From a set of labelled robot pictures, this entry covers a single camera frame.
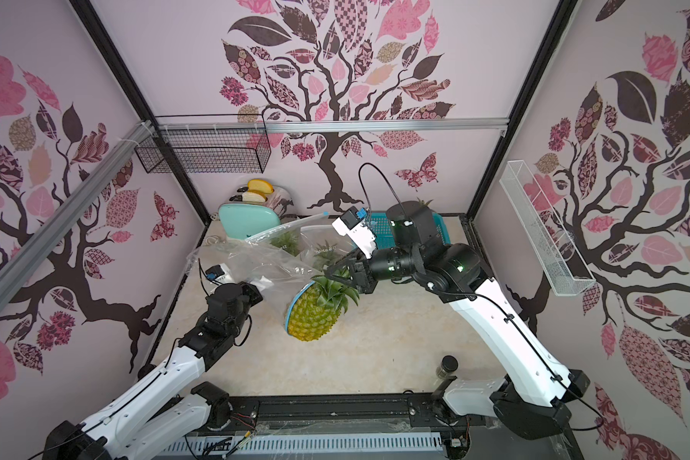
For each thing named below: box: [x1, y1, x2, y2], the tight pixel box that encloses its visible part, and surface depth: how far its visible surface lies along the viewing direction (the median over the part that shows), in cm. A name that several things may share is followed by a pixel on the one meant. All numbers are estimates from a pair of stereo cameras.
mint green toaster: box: [217, 203, 281, 240], surface depth 103 cm
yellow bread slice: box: [247, 179, 276, 194], surface depth 108 cm
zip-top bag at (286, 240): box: [246, 211, 330, 257], surface depth 85 cm
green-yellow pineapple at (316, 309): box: [287, 275, 360, 343], surface depth 58 cm
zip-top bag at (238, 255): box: [185, 238, 254, 283], surface depth 76 cm
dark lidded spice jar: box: [436, 354, 460, 379], surface depth 75 cm
